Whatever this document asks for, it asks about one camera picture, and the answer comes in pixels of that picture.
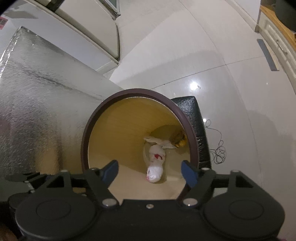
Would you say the gold foil wrapper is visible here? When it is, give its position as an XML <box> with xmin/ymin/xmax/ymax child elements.
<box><xmin>170</xmin><ymin>130</ymin><xmax>187</xmax><ymax>148</ymax></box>

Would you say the knotted white plastic bag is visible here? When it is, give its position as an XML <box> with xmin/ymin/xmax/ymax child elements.
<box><xmin>144</xmin><ymin>136</ymin><xmax>176</xmax><ymax>183</ymax></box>

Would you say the round brown trash bin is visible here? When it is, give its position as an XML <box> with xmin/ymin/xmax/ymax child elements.
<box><xmin>81</xmin><ymin>89</ymin><xmax>191</xmax><ymax>201</ymax></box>

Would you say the black leather stool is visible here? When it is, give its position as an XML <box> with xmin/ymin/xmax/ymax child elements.
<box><xmin>171</xmin><ymin>96</ymin><xmax>212</xmax><ymax>169</ymax></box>

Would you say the thin black cable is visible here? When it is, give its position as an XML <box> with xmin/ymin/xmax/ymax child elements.
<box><xmin>203</xmin><ymin>118</ymin><xmax>227</xmax><ymax>165</ymax></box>

